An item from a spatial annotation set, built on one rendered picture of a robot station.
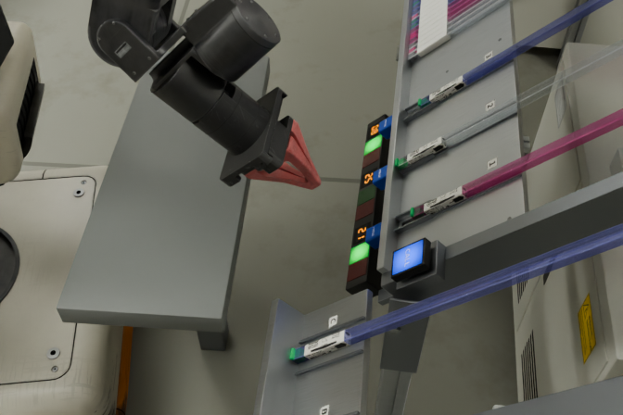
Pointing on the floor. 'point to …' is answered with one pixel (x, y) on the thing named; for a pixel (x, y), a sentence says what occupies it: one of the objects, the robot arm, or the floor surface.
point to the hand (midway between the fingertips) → (311, 182)
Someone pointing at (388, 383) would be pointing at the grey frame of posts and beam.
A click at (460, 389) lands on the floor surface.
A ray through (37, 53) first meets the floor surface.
